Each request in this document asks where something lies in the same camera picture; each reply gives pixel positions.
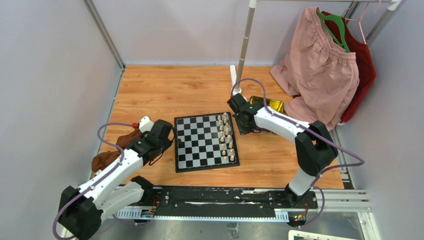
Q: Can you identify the black white chess board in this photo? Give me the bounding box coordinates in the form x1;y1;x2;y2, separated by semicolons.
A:
174;112;240;173

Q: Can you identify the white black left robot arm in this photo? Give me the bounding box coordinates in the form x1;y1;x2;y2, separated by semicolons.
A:
52;116;177;240

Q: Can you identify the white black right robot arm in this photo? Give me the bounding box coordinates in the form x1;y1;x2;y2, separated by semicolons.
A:
227;93;339;209

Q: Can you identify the gold tin box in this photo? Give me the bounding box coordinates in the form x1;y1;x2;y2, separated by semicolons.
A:
249;95;284;114

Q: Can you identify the white clothes rack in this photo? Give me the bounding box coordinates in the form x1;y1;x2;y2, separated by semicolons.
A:
229;0;402;97

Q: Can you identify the pink garment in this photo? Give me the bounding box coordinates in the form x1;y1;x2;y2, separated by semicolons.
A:
270;7;359;131

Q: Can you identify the green clothes hanger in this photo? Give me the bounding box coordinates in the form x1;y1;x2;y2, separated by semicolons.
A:
316;10;351;53

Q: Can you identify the red garment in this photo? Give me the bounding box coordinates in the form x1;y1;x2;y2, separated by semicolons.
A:
315;9;377;123

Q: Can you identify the white tablet corner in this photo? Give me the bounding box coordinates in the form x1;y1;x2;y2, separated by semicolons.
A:
288;229;355;240

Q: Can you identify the pink clothes hanger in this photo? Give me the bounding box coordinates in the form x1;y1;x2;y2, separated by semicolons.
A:
342;0;381;45

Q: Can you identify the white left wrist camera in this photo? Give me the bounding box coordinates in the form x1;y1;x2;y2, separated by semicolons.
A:
131;115;154;133

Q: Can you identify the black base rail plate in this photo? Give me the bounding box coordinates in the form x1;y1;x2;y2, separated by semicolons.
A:
120;185;319;220

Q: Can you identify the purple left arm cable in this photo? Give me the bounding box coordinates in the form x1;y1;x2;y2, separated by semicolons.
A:
52;122;140;239

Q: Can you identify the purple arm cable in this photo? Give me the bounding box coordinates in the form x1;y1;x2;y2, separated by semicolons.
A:
52;122;140;239
230;78;365;229

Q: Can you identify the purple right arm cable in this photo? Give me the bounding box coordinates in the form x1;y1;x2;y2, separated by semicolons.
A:
230;78;365;229

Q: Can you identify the aluminium frame post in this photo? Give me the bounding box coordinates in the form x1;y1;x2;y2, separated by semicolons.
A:
82;0;126;72

